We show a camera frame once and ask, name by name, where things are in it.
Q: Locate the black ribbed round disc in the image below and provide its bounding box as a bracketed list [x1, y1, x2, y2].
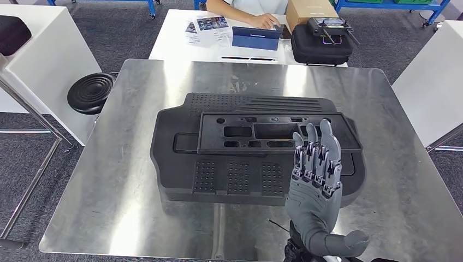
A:
[67, 72, 117, 116]

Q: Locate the white side panel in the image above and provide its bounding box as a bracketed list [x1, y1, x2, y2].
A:
[0, 4, 103, 147]
[391, 20, 463, 148]

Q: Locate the black plastic bracket panel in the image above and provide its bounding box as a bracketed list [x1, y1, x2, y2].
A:
[197, 111, 364, 156]

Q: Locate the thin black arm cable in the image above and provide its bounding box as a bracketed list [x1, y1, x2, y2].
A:
[268, 218, 291, 233]

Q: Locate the black rounded object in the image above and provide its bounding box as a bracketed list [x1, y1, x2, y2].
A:
[0, 15, 33, 57]

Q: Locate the black bag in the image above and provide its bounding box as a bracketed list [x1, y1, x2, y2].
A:
[290, 24, 354, 67]

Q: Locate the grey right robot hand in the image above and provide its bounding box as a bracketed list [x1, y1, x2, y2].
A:
[284, 119, 370, 258]

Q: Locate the brown cardboard box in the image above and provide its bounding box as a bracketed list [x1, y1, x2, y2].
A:
[286, 0, 340, 34]

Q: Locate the blue metal cart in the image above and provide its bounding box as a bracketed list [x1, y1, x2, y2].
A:
[333, 0, 453, 29]
[47, 0, 157, 20]

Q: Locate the dark blue booklet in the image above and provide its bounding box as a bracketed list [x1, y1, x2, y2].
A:
[231, 26, 283, 52]

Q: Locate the black engine cover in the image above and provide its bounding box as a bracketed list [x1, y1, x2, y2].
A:
[150, 92, 367, 209]

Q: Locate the printed photo card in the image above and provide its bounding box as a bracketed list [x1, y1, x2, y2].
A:
[195, 15, 231, 32]

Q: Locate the person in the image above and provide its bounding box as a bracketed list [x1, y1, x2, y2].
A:
[206, 0, 290, 31]

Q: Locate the black phone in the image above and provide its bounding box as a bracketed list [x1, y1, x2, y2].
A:
[273, 23, 293, 40]

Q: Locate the stainless steel workbench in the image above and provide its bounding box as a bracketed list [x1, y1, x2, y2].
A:
[38, 58, 463, 262]

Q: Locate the black remote controller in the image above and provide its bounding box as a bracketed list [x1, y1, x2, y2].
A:
[306, 16, 361, 46]

